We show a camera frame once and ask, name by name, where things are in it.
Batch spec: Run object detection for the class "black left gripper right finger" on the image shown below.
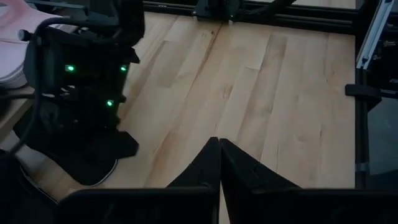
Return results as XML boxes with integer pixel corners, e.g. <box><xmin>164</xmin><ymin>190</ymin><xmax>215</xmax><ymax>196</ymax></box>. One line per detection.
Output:
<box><xmin>219</xmin><ymin>138</ymin><xmax>398</xmax><ymax>224</ymax></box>

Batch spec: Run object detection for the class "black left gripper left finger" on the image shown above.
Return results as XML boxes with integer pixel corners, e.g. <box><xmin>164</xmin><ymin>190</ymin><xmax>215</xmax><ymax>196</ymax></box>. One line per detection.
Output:
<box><xmin>57</xmin><ymin>136</ymin><xmax>222</xmax><ymax>224</ymax></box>

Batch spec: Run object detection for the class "pink slide sandal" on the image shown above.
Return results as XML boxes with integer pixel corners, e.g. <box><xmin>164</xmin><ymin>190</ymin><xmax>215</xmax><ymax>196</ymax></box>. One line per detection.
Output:
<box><xmin>0</xmin><ymin>0</ymin><xmax>78</xmax><ymax>43</ymax></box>
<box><xmin>0</xmin><ymin>40</ymin><xmax>30</xmax><ymax>90</ymax></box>

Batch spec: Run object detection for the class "black flip flop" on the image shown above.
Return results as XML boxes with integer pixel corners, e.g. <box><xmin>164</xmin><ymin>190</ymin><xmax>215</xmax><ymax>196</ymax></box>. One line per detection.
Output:
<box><xmin>0</xmin><ymin>149</ymin><xmax>62</xmax><ymax>224</ymax></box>
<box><xmin>14</xmin><ymin>124</ymin><xmax>140</xmax><ymax>187</ymax></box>

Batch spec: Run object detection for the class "silver aluminium bar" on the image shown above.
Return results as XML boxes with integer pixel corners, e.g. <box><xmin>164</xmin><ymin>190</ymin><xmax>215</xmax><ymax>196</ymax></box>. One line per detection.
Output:
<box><xmin>355</xmin><ymin>0</ymin><xmax>396</xmax><ymax>70</ymax></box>

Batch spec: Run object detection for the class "wooden shelf with black frame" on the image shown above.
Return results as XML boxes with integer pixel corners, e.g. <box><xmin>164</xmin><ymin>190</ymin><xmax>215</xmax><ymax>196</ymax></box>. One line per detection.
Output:
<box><xmin>0</xmin><ymin>86</ymin><xmax>37</xmax><ymax>144</ymax></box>

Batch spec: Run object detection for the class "black frame clamp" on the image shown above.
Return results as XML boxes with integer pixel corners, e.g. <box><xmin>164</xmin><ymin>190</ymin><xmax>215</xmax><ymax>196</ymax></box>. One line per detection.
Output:
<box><xmin>344</xmin><ymin>83</ymin><xmax>382</xmax><ymax>110</ymax></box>

